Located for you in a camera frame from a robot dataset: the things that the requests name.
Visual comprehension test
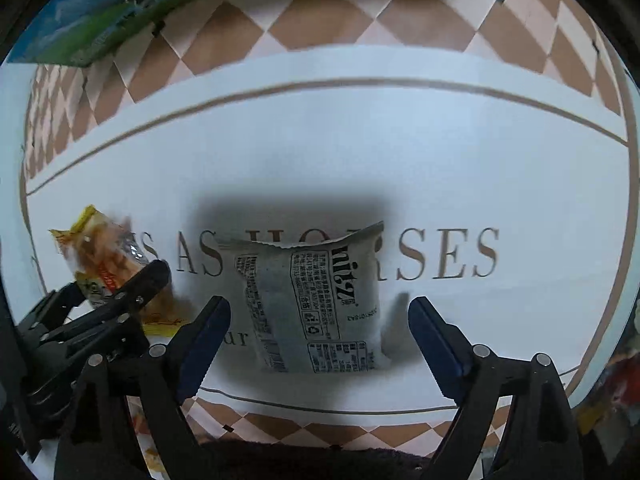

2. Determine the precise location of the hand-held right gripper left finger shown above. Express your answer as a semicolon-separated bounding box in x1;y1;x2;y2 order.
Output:
54;296;232;480

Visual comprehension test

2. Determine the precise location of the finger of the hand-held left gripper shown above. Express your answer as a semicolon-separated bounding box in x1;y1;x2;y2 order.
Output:
17;282;87;334
50;259;174;362

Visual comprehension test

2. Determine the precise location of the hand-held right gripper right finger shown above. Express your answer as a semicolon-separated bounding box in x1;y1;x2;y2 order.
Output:
407;296;585;480

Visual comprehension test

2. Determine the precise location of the yellow clear snack packet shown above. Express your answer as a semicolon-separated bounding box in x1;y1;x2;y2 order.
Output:
48;204;193;337

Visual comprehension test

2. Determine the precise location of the grey white snack packet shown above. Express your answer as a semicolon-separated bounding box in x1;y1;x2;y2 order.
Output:
232;221;393;375

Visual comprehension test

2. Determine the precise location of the cardboard box with blue flap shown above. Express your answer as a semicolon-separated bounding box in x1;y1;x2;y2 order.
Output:
5;0;481;67

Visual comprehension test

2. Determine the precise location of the pile of colourful packets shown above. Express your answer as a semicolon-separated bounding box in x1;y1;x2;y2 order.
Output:
572;345;640;463

